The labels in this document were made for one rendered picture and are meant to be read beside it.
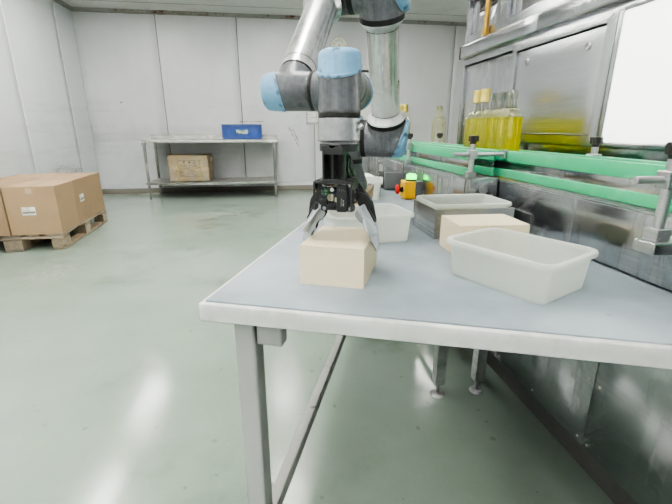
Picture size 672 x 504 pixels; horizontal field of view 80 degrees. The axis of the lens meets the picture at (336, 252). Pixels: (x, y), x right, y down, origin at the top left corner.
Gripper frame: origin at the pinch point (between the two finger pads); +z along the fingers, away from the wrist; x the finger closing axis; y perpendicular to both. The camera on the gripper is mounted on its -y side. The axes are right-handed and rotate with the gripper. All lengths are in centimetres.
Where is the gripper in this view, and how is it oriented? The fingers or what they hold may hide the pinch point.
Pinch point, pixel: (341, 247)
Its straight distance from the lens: 80.0
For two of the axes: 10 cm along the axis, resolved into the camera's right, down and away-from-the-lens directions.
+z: 0.0, 9.6, 2.9
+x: 9.7, 0.7, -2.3
